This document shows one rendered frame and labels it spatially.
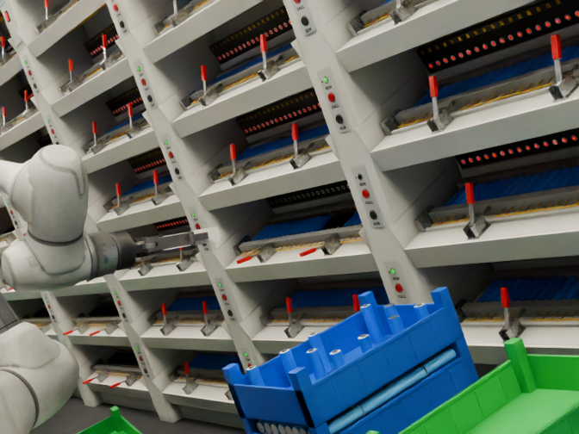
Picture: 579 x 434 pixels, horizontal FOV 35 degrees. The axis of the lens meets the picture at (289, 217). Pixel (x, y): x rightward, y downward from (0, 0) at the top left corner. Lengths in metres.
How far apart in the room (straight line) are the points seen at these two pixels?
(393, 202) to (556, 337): 0.39
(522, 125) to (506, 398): 0.41
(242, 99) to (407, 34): 0.55
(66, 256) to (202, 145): 0.68
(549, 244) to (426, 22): 0.40
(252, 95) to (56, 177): 0.50
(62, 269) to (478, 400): 0.84
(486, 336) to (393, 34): 0.56
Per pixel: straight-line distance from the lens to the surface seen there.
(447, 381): 1.41
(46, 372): 2.11
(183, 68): 2.36
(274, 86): 1.90
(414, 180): 1.78
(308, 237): 2.05
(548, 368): 1.33
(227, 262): 2.33
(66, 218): 1.72
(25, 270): 1.77
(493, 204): 1.64
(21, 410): 2.03
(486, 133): 1.51
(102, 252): 1.82
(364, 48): 1.66
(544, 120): 1.43
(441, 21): 1.52
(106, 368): 3.53
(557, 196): 1.54
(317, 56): 1.76
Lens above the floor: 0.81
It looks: 6 degrees down
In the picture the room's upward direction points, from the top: 20 degrees counter-clockwise
